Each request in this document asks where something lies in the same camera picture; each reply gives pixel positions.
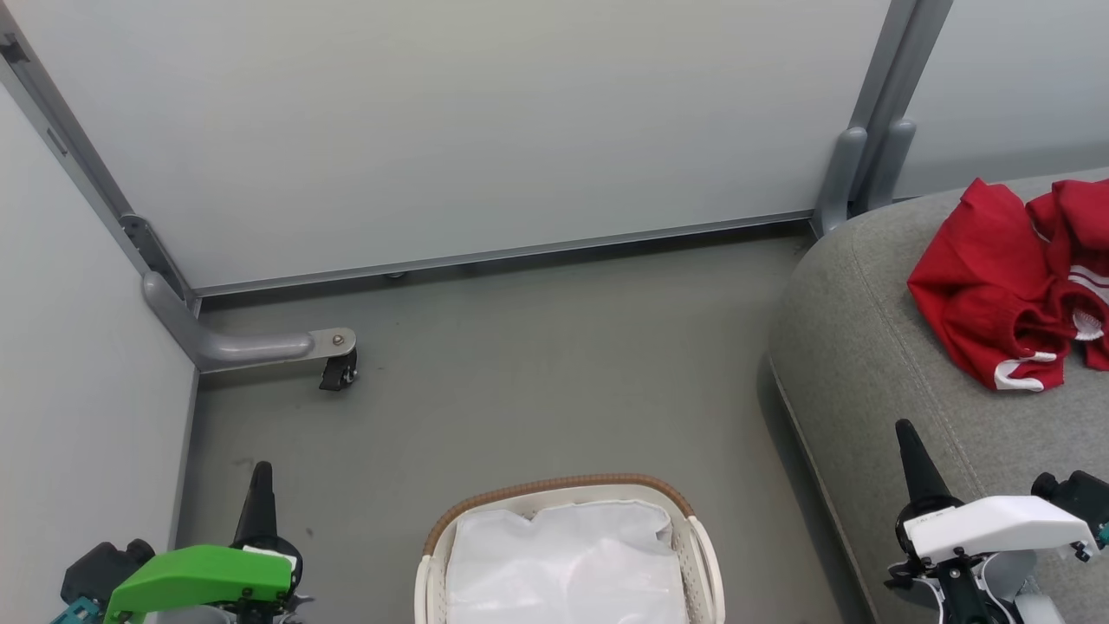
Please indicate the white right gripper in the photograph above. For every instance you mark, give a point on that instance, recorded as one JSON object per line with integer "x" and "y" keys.
{"x": 996, "y": 524}

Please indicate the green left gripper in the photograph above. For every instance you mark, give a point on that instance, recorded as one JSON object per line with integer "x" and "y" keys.
{"x": 199, "y": 576}

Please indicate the red garment with white trim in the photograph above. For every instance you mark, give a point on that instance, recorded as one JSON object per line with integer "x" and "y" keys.
{"x": 988, "y": 303}

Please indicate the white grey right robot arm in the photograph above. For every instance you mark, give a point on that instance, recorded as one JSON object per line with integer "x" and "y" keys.
{"x": 1018, "y": 576}

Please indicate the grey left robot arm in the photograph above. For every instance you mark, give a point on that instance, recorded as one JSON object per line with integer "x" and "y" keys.
{"x": 186, "y": 616}

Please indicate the white basket with brown rim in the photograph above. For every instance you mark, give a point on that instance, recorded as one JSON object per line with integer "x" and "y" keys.
{"x": 554, "y": 487}

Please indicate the grey fabric sofa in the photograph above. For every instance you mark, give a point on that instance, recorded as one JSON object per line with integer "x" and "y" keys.
{"x": 866, "y": 347}

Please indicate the black caster wheel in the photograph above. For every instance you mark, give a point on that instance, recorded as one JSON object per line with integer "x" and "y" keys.
{"x": 338, "y": 373}

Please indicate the grey partition foot tube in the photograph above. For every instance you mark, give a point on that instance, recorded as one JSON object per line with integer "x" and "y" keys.
{"x": 892, "y": 160}
{"x": 234, "y": 347}
{"x": 839, "y": 178}

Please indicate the white cloth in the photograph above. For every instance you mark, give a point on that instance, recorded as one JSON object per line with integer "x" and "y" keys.
{"x": 563, "y": 563}

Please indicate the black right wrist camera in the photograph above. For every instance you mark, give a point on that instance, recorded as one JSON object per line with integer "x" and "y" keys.
{"x": 1079, "y": 498}

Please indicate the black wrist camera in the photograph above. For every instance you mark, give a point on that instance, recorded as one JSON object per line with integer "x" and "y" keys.
{"x": 104, "y": 568}
{"x": 1079, "y": 498}

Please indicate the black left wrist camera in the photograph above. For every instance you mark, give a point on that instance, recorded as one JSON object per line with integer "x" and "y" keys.
{"x": 104, "y": 568}

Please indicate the grey partition bottom rail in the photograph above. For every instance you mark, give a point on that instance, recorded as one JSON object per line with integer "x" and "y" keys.
{"x": 520, "y": 251}

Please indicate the grey slotted partition post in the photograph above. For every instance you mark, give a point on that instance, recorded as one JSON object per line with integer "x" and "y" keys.
{"x": 78, "y": 160}

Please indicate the grey double partition post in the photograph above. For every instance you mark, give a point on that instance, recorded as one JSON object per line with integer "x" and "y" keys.
{"x": 901, "y": 61}

